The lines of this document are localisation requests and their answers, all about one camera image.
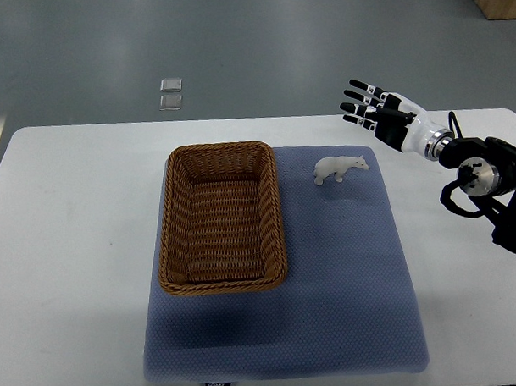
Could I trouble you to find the wooden box corner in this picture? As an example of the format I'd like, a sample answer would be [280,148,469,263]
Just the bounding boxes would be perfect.
[474,0,516,20]

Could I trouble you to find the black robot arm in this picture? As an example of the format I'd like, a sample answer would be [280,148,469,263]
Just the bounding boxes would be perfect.
[434,112,516,255]

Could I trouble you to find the blue fabric mat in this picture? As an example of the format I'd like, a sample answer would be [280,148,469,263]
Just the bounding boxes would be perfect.
[143,146,430,383]

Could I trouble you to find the white bear figurine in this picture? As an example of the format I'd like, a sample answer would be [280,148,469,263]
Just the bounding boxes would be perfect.
[313,156,369,186]

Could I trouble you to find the brown wicker basket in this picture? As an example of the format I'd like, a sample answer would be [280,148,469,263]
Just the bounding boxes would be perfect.
[158,141,288,296]

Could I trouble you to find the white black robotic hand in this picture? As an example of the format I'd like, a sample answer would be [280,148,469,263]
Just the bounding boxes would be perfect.
[340,80,443,161]

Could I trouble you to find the upper metal floor plate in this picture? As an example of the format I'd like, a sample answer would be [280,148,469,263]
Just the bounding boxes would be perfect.
[160,77,182,92]

